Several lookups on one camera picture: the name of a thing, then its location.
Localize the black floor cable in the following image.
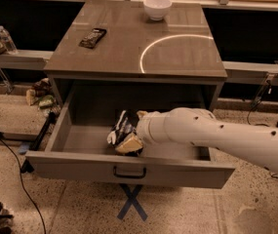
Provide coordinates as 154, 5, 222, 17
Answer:
0, 136, 48, 234

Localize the white bowl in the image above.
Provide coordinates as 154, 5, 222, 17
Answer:
143, 0, 172, 20

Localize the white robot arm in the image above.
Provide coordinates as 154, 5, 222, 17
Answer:
107, 107, 278, 175

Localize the black drawer handle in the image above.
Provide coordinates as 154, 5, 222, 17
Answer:
113, 166, 146, 179

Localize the open grey top drawer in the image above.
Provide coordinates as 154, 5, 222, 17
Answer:
26, 81, 234, 188

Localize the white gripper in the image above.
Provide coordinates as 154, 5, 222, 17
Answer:
115, 110, 169, 154

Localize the grey drawer cabinet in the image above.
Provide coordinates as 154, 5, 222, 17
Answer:
45, 1, 226, 109

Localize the clear plastic water bottle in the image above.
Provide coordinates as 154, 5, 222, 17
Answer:
0, 25, 18, 54

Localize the pile of snack packets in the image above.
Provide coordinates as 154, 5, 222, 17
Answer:
25, 78, 60, 117

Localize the black tripod leg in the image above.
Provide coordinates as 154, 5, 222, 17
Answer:
20, 112, 56, 174

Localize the blue chip bag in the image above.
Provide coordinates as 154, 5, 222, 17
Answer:
106, 110, 142, 157

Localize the blue tape cross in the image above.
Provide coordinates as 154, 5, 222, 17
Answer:
117, 183, 148, 221

